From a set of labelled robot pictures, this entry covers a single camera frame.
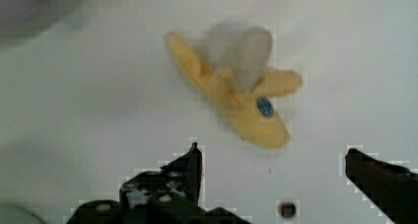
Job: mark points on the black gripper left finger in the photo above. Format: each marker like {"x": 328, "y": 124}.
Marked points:
{"x": 167, "y": 196}

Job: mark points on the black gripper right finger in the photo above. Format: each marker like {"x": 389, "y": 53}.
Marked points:
{"x": 393, "y": 189}

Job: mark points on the peeled toy banana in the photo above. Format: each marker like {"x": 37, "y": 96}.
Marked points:
{"x": 239, "y": 84}

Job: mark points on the grey oval plate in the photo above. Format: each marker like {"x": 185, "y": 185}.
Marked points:
{"x": 23, "y": 20}

